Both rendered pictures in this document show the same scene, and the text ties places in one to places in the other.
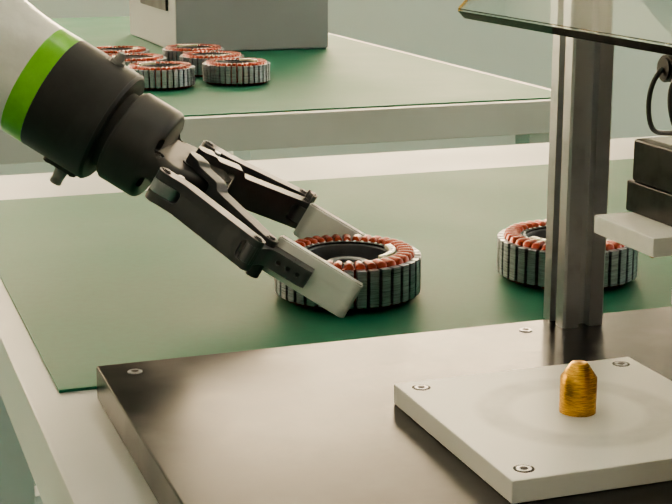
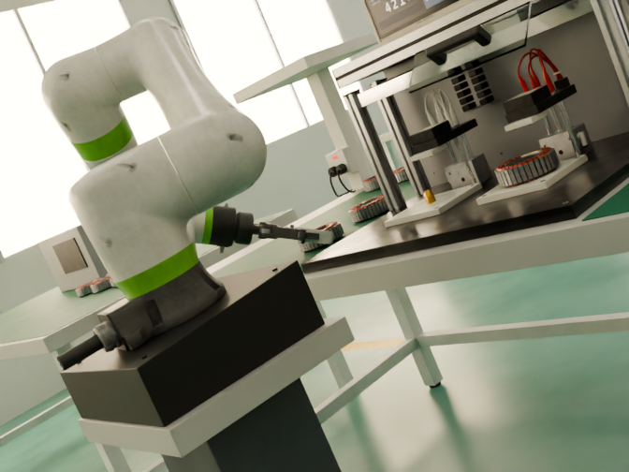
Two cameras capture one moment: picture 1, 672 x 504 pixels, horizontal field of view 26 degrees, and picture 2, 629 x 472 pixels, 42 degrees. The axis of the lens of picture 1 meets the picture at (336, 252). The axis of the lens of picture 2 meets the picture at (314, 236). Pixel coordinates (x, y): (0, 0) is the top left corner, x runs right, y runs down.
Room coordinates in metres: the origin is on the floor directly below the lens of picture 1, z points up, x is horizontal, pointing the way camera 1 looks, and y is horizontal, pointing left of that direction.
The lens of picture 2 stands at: (-0.72, 0.67, 1.03)
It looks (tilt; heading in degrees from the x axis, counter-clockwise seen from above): 7 degrees down; 340
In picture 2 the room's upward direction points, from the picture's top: 23 degrees counter-clockwise
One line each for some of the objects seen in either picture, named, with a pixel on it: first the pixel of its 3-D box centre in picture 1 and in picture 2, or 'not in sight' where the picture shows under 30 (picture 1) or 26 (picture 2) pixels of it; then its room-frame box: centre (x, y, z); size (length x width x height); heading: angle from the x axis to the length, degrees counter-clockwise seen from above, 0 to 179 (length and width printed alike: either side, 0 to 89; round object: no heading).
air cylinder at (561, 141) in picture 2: not in sight; (565, 143); (0.55, -0.34, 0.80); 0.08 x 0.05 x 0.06; 19
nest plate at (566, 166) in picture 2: not in sight; (532, 179); (0.50, -0.21, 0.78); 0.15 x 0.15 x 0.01; 19
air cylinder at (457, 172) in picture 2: not in sight; (468, 171); (0.78, -0.26, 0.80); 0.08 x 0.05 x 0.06; 19
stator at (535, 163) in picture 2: not in sight; (526, 167); (0.50, -0.21, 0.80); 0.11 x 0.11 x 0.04
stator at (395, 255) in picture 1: (347, 271); (320, 236); (1.08, -0.01, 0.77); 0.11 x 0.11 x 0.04
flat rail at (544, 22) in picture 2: not in sight; (460, 57); (0.65, -0.26, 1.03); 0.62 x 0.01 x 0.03; 19
